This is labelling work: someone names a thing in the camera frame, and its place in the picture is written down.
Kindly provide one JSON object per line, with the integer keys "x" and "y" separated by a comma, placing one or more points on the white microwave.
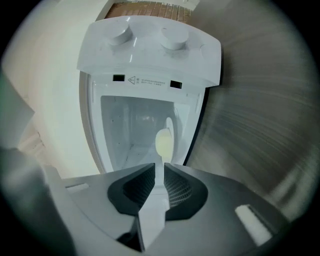
{"x": 150, "y": 62}

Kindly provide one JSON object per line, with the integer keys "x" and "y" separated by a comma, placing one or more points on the white round plate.
{"x": 153, "y": 220}

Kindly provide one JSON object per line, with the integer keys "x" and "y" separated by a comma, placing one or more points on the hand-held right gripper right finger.
{"x": 212, "y": 220}

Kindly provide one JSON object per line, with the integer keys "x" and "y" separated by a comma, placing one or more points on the dark grey table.
{"x": 250, "y": 125}

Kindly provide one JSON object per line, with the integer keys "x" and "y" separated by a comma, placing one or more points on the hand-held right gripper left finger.
{"x": 100, "y": 200}

